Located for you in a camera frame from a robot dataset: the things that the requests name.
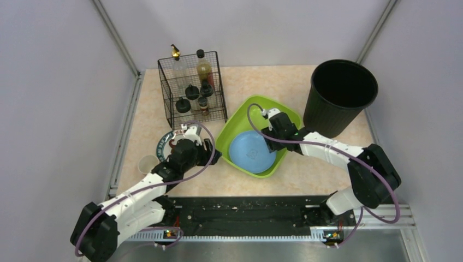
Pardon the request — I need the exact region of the blue plate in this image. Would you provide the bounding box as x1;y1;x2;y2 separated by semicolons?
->
229;130;277;174

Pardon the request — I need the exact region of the green-rimmed white plate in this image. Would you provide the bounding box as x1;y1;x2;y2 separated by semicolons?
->
156;130;184;162

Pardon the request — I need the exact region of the black-lid shaker jar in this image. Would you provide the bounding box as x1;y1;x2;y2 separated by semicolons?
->
200;80;217;108
175;97;192;123
185;84;200;111

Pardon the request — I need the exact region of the small pepper grinder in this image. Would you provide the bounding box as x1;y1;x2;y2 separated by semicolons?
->
198;96;209;116

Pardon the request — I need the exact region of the black-lid shaker jar back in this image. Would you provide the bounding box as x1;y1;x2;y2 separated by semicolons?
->
185;84;200;111

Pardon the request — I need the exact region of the clear gold-spout oil bottle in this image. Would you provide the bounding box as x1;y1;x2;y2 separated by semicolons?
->
171;44;189;94

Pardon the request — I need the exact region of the brown sauce bottle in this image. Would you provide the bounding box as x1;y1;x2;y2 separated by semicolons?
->
196;49;215;90

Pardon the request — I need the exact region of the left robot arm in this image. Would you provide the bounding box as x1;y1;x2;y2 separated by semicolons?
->
70;138;222;261

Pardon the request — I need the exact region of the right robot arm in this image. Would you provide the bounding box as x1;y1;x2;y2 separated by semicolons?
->
261;108;401;216

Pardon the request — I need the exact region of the food on white plate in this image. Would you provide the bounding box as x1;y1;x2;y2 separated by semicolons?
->
168;139;178;152

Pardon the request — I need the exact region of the pink mug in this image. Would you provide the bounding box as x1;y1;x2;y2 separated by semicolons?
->
138;154;159;175

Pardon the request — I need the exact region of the black trash bin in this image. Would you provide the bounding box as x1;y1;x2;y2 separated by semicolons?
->
303;59;379;138

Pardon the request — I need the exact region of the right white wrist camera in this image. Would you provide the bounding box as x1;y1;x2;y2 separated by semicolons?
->
261;108;281;121

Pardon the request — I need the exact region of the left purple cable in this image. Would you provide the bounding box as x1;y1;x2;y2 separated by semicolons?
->
74;121;217;258

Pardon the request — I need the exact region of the purple cable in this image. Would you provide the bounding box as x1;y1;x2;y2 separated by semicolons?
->
74;121;217;258
247;103;401;248

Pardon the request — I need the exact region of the black wire rack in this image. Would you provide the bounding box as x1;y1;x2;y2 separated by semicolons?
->
157;50;228;129

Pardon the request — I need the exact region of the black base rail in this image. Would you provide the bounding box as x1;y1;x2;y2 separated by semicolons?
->
108;194;395;240

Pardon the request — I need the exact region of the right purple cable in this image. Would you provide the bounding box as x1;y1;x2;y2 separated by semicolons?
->
247;103;401;248

